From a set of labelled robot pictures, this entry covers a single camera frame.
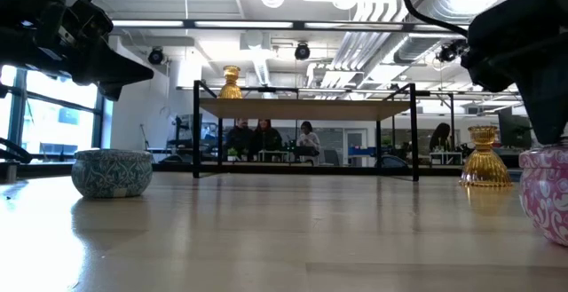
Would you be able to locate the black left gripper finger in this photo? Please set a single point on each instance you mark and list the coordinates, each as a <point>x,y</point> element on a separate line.
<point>111,91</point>
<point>115,70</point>

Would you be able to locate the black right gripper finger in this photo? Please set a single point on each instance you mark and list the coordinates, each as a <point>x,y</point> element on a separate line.
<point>550,101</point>

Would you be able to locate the teal patterned candle tin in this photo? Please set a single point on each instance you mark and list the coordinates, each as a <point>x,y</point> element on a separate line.
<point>111,172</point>

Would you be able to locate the amber glass candlestick holder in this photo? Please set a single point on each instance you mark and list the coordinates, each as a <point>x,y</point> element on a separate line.
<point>231,85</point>
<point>484,163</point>

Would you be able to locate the pink patterned candle tin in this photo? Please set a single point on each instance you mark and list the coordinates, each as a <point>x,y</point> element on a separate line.
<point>548,194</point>

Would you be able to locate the black ceiling spotlight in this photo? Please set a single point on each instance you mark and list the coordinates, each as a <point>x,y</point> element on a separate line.
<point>155,56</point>
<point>450,52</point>
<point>302,51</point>

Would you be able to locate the computer monitor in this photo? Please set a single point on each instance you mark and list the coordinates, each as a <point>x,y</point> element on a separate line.
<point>186,128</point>
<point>515,128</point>

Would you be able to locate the person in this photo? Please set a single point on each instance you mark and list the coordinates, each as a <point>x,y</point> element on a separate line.
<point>440,139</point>
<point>239,141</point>
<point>308,141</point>
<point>266,139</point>

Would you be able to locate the small background potted plant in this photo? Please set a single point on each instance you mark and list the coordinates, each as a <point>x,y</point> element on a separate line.
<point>232,154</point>

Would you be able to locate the black overhead crossbar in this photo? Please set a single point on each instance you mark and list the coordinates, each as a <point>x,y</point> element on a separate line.
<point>299,25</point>

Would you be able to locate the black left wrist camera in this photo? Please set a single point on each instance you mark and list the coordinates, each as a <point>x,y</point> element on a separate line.
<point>89,21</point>

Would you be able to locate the silver ventilation duct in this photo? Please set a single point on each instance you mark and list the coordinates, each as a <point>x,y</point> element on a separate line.
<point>448,12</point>

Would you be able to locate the wooden shelf with black frame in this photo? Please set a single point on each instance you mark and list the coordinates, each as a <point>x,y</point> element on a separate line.
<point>302,109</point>

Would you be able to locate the black metal rig frame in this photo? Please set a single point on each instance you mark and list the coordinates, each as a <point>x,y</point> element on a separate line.
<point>310,169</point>

